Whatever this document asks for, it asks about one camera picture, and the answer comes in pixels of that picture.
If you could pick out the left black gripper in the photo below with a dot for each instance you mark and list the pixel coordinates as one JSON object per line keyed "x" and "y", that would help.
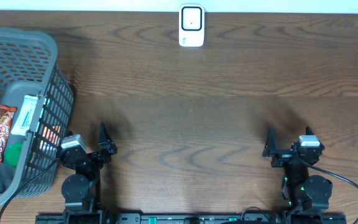
{"x": 92, "y": 156}

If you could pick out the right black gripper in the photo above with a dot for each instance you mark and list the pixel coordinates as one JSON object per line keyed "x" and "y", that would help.
{"x": 283, "y": 155}

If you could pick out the orange snack sachet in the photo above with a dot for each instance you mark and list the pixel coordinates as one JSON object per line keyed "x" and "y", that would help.
{"x": 52, "y": 134}

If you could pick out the white teal snack packet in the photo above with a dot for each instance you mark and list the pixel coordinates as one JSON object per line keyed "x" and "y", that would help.
{"x": 24, "y": 119}

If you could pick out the green lidded round jar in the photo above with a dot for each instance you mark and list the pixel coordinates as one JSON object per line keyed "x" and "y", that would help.
{"x": 13, "y": 154}

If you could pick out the red Top chocolate bar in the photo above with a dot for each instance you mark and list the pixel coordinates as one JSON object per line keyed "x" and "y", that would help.
{"x": 6, "y": 119}

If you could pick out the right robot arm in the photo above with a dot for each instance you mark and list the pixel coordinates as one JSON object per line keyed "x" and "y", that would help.
{"x": 308, "y": 195}

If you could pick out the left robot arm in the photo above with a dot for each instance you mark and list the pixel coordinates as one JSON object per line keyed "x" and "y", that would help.
{"x": 82, "y": 190}

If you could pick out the white barcode scanner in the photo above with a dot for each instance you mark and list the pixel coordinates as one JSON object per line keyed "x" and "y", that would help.
{"x": 191, "y": 25}

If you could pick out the grey plastic mesh basket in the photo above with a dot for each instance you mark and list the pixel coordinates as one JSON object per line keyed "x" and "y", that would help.
{"x": 29, "y": 66}

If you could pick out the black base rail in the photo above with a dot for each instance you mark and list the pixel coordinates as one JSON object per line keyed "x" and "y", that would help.
{"x": 253, "y": 217}

